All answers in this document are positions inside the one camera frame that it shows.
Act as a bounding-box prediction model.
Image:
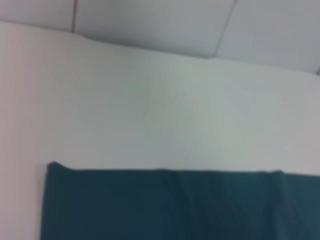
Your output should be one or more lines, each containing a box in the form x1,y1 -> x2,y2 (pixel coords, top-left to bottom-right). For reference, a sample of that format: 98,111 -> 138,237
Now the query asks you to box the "teal t-shirt with beige print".
39,161 -> 320,240

